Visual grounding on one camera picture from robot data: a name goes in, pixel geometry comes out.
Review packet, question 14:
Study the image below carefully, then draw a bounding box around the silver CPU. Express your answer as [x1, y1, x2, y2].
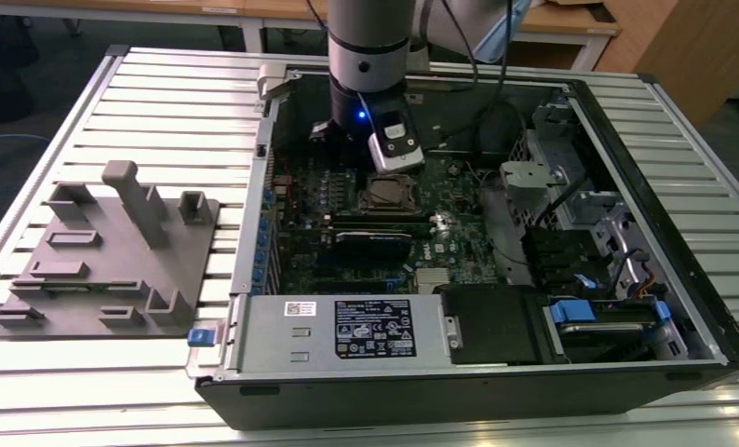
[371, 179, 407, 206]

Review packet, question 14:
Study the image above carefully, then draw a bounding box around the CPU socket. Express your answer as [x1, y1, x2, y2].
[356, 172, 427, 217]

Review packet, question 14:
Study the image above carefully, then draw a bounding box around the black graphics card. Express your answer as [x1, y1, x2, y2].
[334, 228, 418, 269]

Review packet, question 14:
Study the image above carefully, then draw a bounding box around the silver drive cage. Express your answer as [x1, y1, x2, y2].
[498, 102, 631, 234]

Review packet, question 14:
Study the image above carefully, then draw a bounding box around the green motherboard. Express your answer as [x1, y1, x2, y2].
[272, 156, 514, 297]

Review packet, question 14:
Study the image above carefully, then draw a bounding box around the silver chipset heatsink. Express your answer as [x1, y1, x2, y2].
[415, 267, 456, 286]

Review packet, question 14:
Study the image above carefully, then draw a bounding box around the black plastic disk bay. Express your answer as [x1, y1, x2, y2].
[522, 227, 616, 290]

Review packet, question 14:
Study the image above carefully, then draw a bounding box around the grey parts rack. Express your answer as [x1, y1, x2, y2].
[0, 160, 223, 337]

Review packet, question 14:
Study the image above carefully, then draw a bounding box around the silver power supply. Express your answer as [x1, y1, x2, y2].
[217, 292, 464, 374]

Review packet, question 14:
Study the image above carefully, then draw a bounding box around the black office chair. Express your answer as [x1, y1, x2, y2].
[0, 13, 41, 125]

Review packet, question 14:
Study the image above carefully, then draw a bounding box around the hard disk in blue carrier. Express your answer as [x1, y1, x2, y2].
[546, 298, 670, 334]

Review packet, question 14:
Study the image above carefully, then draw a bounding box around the wooden cabinet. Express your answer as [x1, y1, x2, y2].
[598, 0, 739, 131]

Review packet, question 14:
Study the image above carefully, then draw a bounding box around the black PC case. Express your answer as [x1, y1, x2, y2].
[185, 62, 739, 432]

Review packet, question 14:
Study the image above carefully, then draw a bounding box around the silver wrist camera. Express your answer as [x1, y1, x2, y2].
[367, 109, 427, 174]

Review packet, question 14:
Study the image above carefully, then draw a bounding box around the black looped case cable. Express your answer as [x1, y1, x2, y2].
[472, 98, 524, 157]

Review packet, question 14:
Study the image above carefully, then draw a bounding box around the black drive cable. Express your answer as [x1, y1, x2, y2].
[532, 171, 588, 235]

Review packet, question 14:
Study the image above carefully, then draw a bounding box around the wooden desk white frame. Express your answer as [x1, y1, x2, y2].
[0, 0, 264, 52]
[243, 0, 622, 71]

